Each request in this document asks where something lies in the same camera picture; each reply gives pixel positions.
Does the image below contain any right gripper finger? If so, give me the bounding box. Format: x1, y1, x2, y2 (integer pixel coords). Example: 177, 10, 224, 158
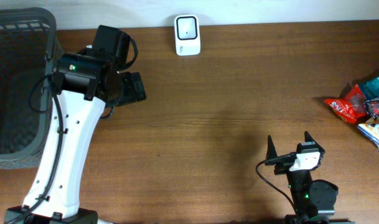
266, 135, 277, 161
303, 131, 317, 146

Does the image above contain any red Hacks candy bag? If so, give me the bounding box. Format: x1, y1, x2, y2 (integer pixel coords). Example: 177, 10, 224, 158
324, 85, 367, 124

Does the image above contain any yellow wet wipes pack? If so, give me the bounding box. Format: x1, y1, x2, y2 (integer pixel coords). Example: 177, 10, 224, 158
357, 115, 379, 148

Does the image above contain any black snack bag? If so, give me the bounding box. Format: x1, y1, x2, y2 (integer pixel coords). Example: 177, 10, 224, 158
364, 97, 379, 119

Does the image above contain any blue Listerine mouthwash bottle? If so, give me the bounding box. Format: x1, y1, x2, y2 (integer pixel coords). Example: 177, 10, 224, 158
359, 76, 379, 100

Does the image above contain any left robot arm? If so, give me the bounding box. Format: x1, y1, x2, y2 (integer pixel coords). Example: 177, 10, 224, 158
4, 26, 146, 224

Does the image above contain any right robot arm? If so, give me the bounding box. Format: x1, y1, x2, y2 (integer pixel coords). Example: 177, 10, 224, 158
264, 132, 339, 224

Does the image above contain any white barcode scanner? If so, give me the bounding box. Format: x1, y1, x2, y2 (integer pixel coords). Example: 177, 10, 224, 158
174, 14, 201, 56

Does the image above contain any grey plastic mesh basket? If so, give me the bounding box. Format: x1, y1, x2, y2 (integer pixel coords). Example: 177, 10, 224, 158
0, 7, 63, 169

